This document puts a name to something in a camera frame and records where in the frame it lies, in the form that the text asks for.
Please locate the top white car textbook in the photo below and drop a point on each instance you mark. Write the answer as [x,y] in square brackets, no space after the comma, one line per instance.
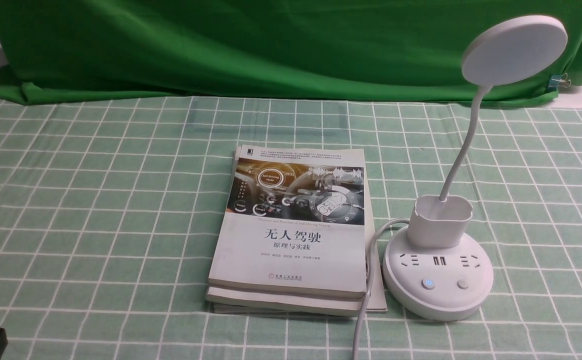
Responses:
[296,225]

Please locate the green checkered tablecloth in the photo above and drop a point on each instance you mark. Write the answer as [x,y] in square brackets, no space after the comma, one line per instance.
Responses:
[110,210]

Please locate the green backdrop cloth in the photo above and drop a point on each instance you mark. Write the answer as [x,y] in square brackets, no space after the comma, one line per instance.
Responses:
[63,51]

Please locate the blue binder clip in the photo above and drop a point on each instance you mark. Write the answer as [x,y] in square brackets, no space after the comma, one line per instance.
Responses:
[557,81]

